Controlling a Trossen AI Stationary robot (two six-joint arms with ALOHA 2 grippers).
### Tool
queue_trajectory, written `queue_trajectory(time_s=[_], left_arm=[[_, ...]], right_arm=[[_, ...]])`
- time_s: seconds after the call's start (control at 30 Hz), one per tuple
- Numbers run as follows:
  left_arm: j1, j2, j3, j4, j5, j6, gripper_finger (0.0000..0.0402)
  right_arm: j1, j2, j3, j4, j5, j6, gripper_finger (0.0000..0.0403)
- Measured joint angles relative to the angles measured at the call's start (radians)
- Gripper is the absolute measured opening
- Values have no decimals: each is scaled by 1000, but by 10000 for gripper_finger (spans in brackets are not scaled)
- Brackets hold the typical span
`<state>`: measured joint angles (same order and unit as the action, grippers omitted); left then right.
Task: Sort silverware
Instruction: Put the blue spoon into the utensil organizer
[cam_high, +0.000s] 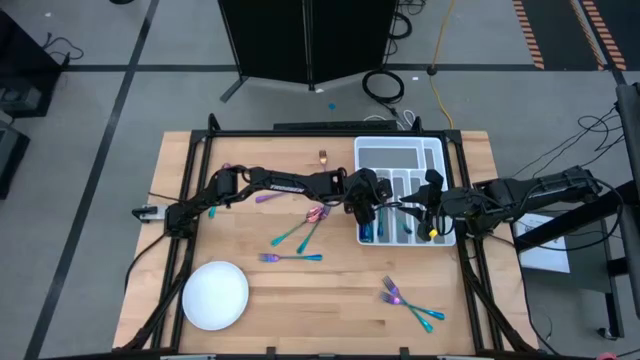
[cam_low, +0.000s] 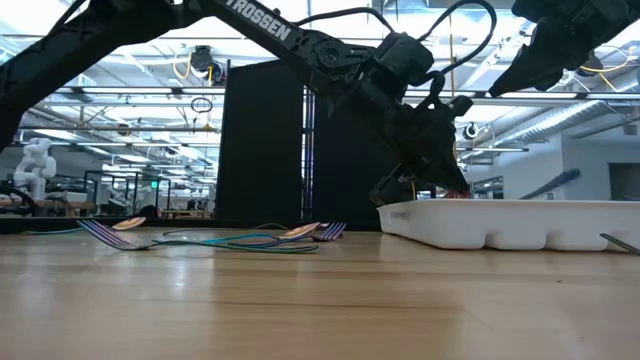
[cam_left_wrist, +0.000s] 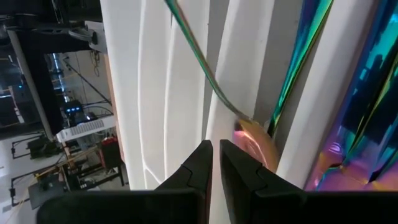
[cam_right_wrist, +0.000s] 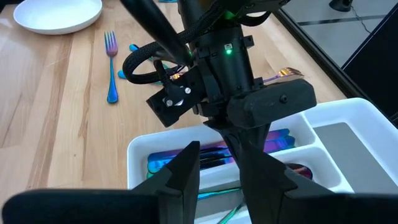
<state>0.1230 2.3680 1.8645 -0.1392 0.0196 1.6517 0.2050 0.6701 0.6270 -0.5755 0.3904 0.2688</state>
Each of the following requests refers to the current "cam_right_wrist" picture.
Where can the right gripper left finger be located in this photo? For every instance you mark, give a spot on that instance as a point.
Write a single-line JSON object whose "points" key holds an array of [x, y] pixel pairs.
{"points": [[174, 193]]}

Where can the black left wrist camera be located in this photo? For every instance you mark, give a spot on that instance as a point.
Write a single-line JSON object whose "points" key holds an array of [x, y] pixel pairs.
{"points": [[174, 102]]}

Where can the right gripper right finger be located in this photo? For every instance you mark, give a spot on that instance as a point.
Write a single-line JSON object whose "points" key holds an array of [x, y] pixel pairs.
{"points": [[267, 199]]}

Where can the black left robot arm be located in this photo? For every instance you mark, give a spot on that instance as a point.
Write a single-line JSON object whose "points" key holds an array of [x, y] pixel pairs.
{"points": [[217, 56]]}

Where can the white round plate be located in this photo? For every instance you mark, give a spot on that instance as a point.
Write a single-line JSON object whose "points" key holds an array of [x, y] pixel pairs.
{"points": [[56, 15]]}

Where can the curved black stand foot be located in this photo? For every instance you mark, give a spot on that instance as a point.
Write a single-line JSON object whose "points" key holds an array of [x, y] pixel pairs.
{"points": [[340, 4]]}

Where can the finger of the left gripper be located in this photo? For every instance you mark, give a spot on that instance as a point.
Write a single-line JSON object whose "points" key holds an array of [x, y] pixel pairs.
{"points": [[252, 135], [228, 133]]}

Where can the black aluminium table frame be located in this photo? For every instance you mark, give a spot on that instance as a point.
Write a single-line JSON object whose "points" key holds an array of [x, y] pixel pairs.
{"points": [[311, 53]]}

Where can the white plastic cutlery tray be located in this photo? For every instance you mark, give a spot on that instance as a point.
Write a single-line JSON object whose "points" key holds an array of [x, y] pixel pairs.
{"points": [[342, 109]]}

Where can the black folding partition screen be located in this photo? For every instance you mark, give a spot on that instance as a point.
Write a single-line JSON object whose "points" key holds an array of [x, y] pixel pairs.
{"points": [[379, 77]]}

